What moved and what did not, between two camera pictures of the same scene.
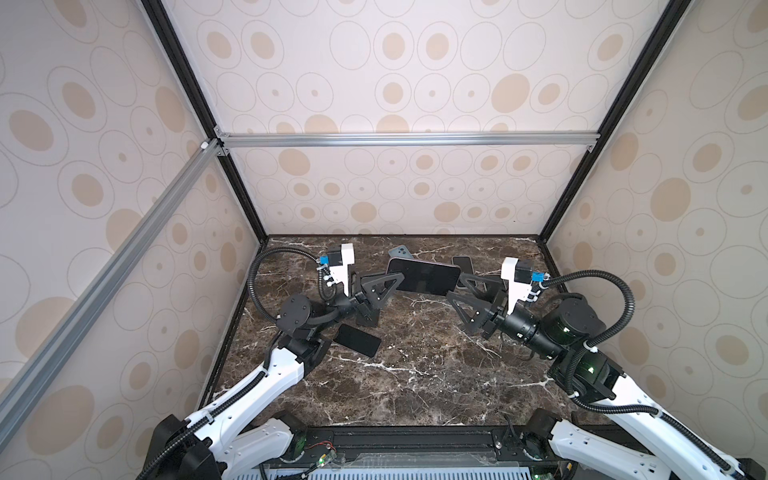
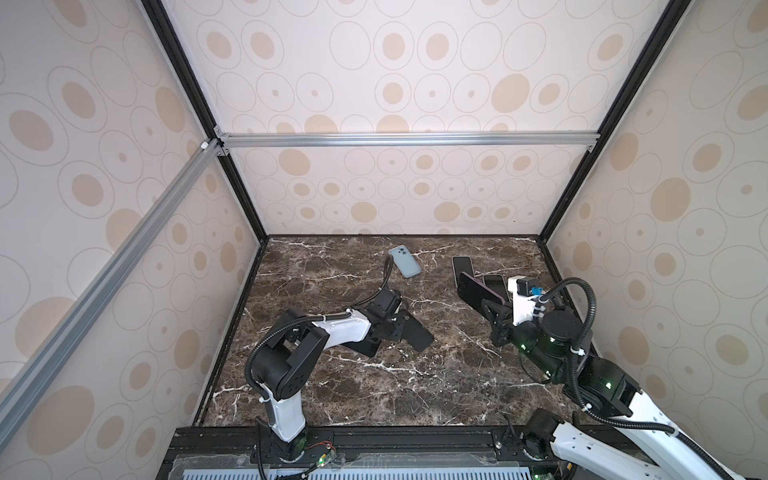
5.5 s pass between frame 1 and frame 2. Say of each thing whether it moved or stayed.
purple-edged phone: moved
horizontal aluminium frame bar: stayed
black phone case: moved
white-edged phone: stayed
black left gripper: moved
